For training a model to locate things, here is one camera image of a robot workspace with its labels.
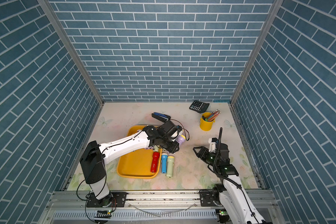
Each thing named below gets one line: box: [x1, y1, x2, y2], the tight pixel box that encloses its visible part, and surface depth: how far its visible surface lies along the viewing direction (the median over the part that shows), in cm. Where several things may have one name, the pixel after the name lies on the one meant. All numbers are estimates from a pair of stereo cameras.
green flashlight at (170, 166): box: [166, 155, 175, 179], surface depth 84 cm
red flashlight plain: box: [150, 151, 161, 173], surface depth 87 cm
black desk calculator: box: [189, 100, 210, 114], surface depth 118 cm
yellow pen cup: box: [199, 112, 216, 132], surface depth 101 cm
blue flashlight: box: [161, 152, 168, 174], surface depth 84 cm
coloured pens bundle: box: [204, 108, 222, 122], surface depth 96 cm
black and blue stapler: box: [151, 112, 172, 123], surface depth 111 cm
